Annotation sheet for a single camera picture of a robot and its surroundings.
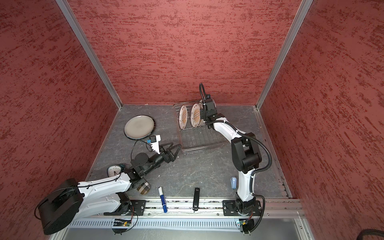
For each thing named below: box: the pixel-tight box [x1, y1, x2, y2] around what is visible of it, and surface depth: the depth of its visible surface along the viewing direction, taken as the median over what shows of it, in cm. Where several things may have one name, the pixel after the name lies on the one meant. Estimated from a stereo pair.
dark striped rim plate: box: [124, 115, 156, 140], surface depth 106 cm
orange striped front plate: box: [178, 104, 188, 130], surface depth 105 cm
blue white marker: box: [158, 186, 168, 213], surface depth 77 cm
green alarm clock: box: [107, 164, 126, 178], surface depth 85 cm
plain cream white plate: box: [124, 115, 156, 140], surface depth 106 cm
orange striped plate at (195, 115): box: [190, 103, 201, 128], surface depth 108 cm
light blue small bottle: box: [230, 176, 237, 190], surface depth 82 cm
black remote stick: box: [192, 187, 200, 212], surface depth 75 cm
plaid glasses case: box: [136, 182, 151, 195], surface depth 79 cm
